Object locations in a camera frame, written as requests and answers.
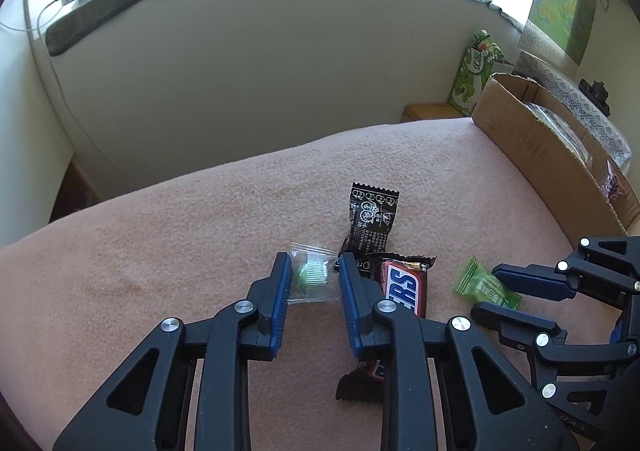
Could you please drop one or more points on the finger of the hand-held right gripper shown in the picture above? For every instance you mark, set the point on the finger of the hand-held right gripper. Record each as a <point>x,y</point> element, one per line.
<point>535,281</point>
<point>515,326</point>

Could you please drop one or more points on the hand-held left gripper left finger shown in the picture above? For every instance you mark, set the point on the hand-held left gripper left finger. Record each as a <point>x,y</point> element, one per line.
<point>277,296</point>

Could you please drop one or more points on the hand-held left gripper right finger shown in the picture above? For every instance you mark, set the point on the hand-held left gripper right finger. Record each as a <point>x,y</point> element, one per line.
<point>350,301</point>

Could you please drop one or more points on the clear packet with green candy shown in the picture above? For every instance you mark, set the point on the clear packet with green candy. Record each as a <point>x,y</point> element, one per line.
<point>312,276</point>

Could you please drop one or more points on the green candy wrapper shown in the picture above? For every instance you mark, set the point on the green candy wrapper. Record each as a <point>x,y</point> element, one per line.
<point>480,286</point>

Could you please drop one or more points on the brown chocolate bar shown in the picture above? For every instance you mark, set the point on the brown chocolate bar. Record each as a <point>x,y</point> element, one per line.
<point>405,286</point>

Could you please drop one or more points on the cardboard box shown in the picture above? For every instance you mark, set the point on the cardboard box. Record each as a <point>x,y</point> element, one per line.
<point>540,166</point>

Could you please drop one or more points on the black snack packet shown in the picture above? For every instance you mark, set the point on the black snack packet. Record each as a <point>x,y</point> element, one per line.
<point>370,221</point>

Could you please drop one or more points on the wooden box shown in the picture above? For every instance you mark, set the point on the wooden box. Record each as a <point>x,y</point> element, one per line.
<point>432,112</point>

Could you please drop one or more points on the dark figurine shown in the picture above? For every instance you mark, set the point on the dark figurine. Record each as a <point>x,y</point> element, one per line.
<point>595,91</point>

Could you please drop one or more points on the grey patterned cloth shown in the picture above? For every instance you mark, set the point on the grey patterned cloth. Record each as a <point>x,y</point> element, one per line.
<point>565,81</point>

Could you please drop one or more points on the green printed box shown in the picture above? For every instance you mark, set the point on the green printed box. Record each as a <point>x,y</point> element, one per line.
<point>467,86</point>

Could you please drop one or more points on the green orange snack bag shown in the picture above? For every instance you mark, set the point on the green orange snack bag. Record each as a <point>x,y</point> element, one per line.
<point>487,48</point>

